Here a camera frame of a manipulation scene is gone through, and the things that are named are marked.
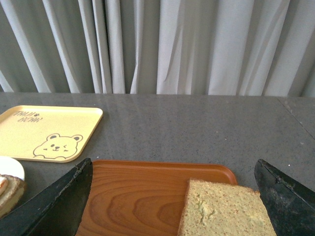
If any grey pleated curtain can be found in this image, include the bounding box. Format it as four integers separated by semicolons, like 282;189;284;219
0;0;315;97

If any brown wood-grain tray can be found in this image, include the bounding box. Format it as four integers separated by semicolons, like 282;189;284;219
77;160;237;236

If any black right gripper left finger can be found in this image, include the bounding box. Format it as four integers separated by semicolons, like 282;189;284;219
0;158;93;236

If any yellow bear tray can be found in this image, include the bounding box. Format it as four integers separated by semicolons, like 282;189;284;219
0;105;103;163

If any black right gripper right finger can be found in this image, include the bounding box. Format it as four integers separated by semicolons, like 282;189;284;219
254;159;315;236

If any sandwich bottom with filling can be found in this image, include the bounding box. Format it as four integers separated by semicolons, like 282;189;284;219
0;175;27;218

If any bread slice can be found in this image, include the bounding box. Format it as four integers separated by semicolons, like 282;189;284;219
178;179;276;236

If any white round plate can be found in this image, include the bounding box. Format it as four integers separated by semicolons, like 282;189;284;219
0;156;25;181

